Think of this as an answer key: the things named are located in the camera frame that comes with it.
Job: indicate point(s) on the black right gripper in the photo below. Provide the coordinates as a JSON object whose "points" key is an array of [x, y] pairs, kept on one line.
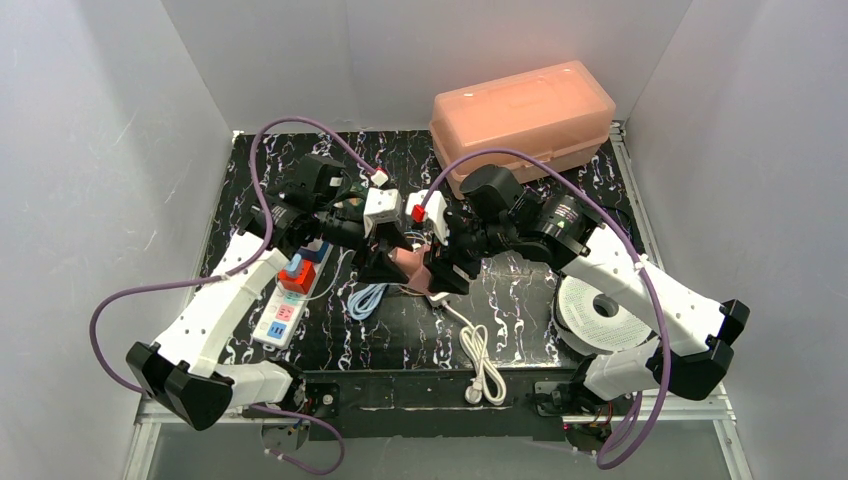
{"points": [[452, 249]]}

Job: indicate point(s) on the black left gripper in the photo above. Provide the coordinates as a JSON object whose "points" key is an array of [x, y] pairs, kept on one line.
{"points": [[370, 246]]}

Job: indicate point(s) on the pink power adapter plug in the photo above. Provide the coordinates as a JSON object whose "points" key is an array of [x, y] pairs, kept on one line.
{"points": [[411, 263]]}

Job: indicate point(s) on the long white power strip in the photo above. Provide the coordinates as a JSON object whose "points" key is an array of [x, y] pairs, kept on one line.
{"points": [[283, 310]]}

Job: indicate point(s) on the pink translucent storage box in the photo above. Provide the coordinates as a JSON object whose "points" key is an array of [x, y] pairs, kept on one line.
{"points": [[559, 115]]}

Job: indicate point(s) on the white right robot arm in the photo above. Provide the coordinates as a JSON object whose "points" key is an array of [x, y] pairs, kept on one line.
{"points": [[692, 345]]}

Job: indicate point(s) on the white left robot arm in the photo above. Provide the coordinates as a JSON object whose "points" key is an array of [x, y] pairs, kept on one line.
{"points": [[180, 369]]}

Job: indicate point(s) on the red power adapter plug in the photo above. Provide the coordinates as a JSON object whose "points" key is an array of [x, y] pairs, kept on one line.
{"points": [[301, 285]]}

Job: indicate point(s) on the blue power adapter plug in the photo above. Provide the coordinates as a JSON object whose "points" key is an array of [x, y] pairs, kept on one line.
{"points": [[294, 267]]}

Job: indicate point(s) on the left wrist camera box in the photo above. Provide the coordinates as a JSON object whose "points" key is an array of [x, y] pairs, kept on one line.
{"points": [[381, 206]]}

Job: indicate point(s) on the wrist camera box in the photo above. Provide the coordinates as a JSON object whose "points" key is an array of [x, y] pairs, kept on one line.
{"points": [[430, 211], [381, 206]]}

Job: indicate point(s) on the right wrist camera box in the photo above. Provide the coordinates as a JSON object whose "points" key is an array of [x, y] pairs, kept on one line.
{"points": [[430, 211]]}

